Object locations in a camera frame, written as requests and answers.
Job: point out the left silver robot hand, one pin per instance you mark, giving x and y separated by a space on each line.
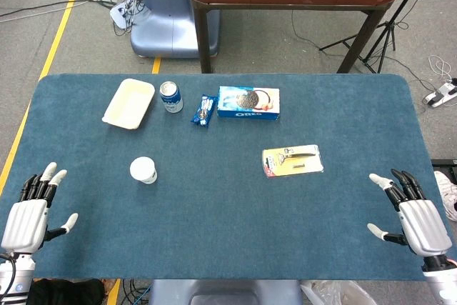
26 224

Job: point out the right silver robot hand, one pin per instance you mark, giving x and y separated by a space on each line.
425 226

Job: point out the white floral paper cup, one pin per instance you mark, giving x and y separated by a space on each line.
143 169

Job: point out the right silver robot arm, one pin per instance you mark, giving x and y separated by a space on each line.
442 281

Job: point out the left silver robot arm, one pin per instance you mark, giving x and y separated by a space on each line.
21 280

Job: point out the black bag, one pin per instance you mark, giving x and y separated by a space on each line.
68 292

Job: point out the clear plastic bag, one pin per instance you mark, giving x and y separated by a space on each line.
332 292

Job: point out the white power strip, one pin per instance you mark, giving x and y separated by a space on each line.
442 92
119 12

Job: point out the yellow razor blister pack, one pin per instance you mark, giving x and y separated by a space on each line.
292 161

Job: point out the cream plastic food container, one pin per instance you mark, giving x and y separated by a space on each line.
128 105

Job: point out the blue white drink can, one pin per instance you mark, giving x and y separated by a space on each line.
171 99

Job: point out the black tripod stand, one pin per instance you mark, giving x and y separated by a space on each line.
383 39

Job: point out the blue felt table mat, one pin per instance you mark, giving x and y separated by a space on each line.
228 219

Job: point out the grey robot torso base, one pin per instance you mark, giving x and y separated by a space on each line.
225 292

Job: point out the small blue Oreo packet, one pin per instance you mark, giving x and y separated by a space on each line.
204 110

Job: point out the blue Oreo cookie box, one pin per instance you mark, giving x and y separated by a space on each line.
248 103

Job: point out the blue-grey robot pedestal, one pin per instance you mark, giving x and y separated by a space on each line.
168 23

